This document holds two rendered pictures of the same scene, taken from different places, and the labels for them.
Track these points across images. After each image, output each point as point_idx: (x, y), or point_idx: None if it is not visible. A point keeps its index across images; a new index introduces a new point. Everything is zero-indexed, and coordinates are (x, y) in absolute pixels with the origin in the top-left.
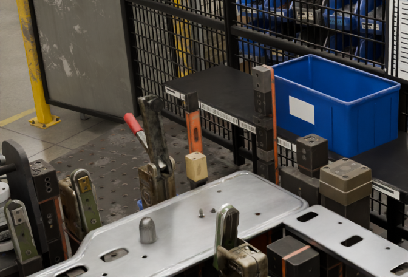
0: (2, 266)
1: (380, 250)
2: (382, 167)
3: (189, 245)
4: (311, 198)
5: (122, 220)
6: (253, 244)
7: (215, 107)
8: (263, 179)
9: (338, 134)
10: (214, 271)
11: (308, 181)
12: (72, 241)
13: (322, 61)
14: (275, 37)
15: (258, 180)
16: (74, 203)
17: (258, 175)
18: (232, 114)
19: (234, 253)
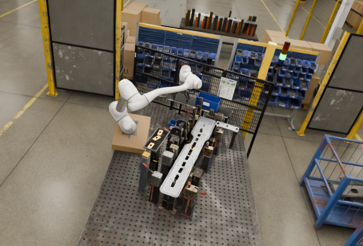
0: (181, 141)
1: (232, 127)
2: (222, 113)
3: (207, 131)
4: (212, 119)
5: (193, 129)
6: None
7: (183, 102)
8: (204, 117)
9: (214, 108)
10: None
11: (212, 116)
12: None
13: (203, 93)
14: None
15: (204, 117)
16: (187, 128)
17: (203, 116)
18: (188, 104)
19: (219, 131)
